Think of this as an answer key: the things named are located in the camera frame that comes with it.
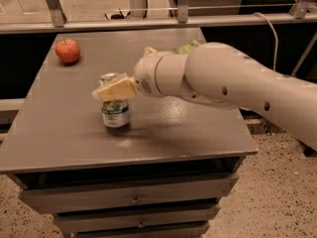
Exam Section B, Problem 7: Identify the green chip bag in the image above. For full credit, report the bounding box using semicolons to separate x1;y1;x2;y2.
173;40;200;55

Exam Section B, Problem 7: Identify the bottom grey drawer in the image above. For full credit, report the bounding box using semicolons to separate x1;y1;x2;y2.
76;221;209;238

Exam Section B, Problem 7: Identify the middle grey drawer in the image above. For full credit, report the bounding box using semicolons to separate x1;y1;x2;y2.
53;203;220;232

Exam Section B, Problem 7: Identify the top grey drawer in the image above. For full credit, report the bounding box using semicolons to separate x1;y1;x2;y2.
19;173;239;214

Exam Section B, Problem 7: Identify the grey drawer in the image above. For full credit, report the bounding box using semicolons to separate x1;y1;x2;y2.
19;173;239;214
76;221;209;238
53;203;220;232

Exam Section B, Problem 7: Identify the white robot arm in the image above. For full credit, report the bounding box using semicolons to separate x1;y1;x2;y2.
92;43;317;150

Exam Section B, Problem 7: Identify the white cable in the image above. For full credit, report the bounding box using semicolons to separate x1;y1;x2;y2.
253;11;279;72

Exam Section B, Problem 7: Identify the grey drawer cabinet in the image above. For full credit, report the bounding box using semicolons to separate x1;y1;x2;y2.
0;27;259;238

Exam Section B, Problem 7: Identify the white green 7up can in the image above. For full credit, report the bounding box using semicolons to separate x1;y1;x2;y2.
98;72;130;128

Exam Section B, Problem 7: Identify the grey metal railing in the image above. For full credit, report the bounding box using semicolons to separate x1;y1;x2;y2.
0;0;317;34

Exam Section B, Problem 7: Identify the red apple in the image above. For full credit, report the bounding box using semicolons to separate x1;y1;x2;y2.
55;39;80;63

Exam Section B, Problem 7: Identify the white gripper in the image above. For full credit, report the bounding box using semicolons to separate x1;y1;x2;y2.
92;47;170;102

